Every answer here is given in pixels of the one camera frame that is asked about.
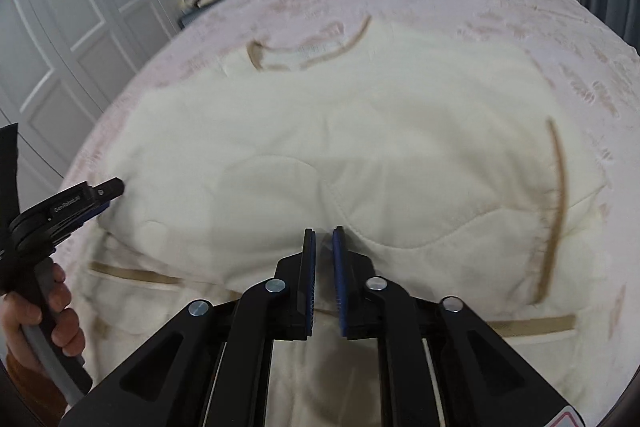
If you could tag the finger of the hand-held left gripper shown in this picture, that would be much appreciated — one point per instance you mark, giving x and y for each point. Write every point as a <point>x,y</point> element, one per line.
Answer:
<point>102,192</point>

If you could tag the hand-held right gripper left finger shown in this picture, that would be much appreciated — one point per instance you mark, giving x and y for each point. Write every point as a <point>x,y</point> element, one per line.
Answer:
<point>310,279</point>

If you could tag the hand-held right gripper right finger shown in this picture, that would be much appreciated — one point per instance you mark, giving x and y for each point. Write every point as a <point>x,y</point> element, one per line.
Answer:
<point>340,279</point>

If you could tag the cream quilted jacket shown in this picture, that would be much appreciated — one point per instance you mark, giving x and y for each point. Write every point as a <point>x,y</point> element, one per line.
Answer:
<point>350,147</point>

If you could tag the person's left hand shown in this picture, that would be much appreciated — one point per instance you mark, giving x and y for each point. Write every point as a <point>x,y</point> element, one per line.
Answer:
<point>62,312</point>

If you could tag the white panelled wardrobe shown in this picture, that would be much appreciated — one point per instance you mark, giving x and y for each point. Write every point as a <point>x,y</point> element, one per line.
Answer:
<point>65,22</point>

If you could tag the pink floral bedspread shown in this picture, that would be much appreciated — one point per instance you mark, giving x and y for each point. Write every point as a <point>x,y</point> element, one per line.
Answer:
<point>475,12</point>

